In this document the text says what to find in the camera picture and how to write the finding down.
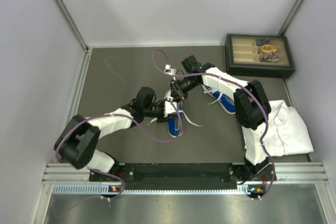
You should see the blue sneaker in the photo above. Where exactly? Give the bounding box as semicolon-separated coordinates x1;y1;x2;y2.
202;84;237;114
164;90;183;138

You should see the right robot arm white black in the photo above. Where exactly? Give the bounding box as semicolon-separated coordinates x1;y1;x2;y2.
164;56;271;180

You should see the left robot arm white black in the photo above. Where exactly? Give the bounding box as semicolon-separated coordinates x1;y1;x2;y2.
54;87;180;180

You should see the black compartment display box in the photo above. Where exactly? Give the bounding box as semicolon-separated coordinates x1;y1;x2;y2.
225;34;296;79

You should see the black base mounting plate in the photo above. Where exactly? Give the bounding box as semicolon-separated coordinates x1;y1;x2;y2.
88;163;278;190

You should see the blue patterned item in box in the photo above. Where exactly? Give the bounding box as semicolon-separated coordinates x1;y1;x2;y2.
256;39;270;47

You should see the yellow item in box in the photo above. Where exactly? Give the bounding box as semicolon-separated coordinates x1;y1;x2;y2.
260;44;277;54

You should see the floral item in box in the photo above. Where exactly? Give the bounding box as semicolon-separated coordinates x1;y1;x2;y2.
260;52;280;63

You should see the white folded shirt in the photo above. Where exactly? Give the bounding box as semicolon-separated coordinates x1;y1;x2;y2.
241;100;314;158

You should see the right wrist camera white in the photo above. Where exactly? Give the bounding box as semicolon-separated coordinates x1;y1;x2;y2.
164;64;176;76

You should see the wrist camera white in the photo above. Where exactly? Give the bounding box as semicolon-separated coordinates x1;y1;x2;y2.
164;64;176;76
164;99;178;118

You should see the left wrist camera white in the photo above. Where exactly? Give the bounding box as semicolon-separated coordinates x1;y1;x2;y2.
164;99;178;118

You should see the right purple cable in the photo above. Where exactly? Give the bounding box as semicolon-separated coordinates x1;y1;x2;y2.
152;48;276;200

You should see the purple cable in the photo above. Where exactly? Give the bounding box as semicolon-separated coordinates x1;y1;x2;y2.
55;103;184;204
152;48;276;200

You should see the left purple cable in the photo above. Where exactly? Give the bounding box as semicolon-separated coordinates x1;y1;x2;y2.
55;103;184;204

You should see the grey slotted cable duct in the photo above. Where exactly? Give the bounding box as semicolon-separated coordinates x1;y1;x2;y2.
53;184;261;195

